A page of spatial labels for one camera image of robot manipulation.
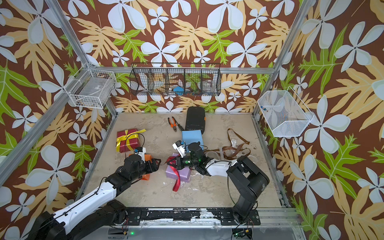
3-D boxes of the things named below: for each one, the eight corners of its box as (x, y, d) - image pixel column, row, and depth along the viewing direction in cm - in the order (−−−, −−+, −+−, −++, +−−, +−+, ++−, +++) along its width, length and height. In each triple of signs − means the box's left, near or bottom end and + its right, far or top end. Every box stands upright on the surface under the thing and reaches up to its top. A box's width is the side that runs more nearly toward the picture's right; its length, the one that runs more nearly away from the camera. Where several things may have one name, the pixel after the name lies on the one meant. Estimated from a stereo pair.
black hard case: (185, 134, 109) (185, 129, 104) (186, 110, 125) (186, 105, 120) (205, 134, 109) (206, 129, 104) (204, 110, 125) (204, 105, 120)
